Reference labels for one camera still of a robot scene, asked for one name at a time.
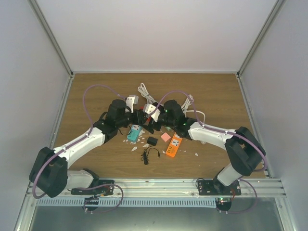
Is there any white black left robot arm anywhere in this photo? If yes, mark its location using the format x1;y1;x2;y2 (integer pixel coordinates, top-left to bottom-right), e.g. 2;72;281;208
29;99;146;198

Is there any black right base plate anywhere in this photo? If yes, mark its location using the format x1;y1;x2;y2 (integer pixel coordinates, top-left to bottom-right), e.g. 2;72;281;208
195;178;242;196

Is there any pink square adapter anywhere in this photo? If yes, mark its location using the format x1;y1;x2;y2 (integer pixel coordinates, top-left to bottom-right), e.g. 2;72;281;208
161;132;171;142

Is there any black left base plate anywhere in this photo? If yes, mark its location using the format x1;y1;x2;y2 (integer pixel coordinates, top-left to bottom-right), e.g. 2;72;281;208
71;180;115;196

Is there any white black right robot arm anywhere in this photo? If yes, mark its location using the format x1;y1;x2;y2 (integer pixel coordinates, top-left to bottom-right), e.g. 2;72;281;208
143;100;266;195

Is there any orange power strip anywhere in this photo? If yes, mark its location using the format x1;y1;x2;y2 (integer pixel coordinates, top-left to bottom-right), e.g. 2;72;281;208
166;133;182;157

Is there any white cable with plug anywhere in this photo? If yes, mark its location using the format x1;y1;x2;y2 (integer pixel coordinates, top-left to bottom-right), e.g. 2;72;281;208
137;83;159;106

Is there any black power adapter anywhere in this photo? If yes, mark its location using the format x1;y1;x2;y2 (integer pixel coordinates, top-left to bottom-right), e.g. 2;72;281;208
147;137;158;146

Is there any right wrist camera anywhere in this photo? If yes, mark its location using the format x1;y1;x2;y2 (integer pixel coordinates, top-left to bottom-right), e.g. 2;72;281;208
143;103;161;122

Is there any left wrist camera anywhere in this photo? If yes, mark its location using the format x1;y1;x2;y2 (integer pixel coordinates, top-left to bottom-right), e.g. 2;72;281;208
126;95;139;107

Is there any teal power strip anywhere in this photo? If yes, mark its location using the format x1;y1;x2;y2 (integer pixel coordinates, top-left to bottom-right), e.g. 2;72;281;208
127;125;141;142

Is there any white bundled power cable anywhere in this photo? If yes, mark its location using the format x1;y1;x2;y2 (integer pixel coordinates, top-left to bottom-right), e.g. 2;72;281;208
179;94;206;126

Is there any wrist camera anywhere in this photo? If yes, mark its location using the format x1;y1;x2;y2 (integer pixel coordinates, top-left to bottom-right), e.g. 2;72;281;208
143;103;161;122
126;95;139;107

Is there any slotted cable duct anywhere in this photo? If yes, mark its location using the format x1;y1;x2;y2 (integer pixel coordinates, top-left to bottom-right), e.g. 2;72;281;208
37;197;216;208

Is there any black thin cable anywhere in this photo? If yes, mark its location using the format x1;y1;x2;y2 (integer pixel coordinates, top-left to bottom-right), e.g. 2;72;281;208
140;148;162;166

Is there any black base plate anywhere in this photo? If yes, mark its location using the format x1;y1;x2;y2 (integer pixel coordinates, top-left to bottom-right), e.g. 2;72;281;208
195;178;242;196
71;180;115;196

